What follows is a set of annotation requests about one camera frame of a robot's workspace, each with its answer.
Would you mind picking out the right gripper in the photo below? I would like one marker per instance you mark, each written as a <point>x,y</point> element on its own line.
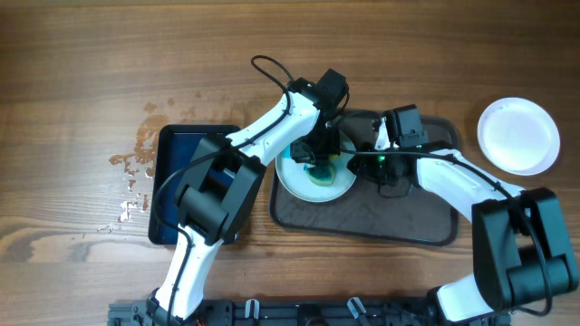
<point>363,168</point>

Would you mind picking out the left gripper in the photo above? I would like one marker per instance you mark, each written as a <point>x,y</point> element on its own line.
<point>333,147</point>

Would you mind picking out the green sponge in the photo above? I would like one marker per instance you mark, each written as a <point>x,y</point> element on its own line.
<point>322,175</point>

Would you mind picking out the white plate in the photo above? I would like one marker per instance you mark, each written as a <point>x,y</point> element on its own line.
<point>295,181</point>
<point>518,136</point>

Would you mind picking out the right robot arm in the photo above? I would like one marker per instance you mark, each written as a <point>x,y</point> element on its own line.
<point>522,253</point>

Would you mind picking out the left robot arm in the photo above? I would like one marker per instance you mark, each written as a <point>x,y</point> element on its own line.
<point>214,195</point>

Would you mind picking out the blue water tray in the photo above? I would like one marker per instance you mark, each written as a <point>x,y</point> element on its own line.
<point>176,146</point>

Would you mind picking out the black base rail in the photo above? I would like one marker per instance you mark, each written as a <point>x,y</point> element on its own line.
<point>403,311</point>

